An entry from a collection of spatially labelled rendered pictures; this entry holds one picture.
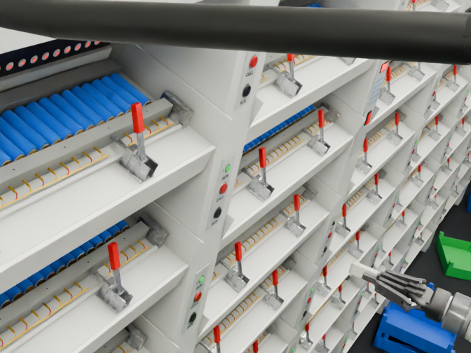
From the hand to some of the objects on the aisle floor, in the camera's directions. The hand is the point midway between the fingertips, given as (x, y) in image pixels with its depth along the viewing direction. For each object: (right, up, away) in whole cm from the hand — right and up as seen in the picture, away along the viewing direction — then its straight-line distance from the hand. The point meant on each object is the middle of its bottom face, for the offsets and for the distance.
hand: (364, 272), depth 186 cm
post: (-72, -101, +1) cm, 123 cm away
